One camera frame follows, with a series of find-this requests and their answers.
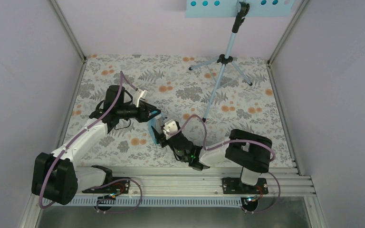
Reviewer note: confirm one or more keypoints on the aluminium frame post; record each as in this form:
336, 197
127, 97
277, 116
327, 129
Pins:
300, 6
68, 30

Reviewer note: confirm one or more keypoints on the blue metronome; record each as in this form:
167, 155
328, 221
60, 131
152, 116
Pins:
155, 126

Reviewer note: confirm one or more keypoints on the light blue music stand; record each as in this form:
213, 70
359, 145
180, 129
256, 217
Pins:
239, 10

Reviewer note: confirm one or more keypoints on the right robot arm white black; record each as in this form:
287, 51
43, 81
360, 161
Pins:
250, 151

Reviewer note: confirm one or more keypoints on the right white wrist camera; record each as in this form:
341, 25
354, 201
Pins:
170, 128

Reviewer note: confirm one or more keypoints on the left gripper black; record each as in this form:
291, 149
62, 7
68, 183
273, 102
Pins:
142, 115

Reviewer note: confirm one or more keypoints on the floral patterned table mat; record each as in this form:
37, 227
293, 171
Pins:
183, 95

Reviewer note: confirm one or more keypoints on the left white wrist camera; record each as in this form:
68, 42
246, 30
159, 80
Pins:
138, 96

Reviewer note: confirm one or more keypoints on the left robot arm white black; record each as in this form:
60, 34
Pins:
56, 175

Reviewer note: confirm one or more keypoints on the aluminium mounting rail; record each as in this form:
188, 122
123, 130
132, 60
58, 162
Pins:
186, 182

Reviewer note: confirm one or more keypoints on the left aluminium frame post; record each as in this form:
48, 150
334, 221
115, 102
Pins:
68, 30

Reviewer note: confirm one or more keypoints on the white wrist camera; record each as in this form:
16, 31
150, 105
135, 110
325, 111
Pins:
170, 128
138, 96

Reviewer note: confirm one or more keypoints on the right aluminium frame post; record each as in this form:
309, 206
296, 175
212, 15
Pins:
300, 6

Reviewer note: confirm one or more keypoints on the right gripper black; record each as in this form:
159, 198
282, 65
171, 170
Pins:
158, 137

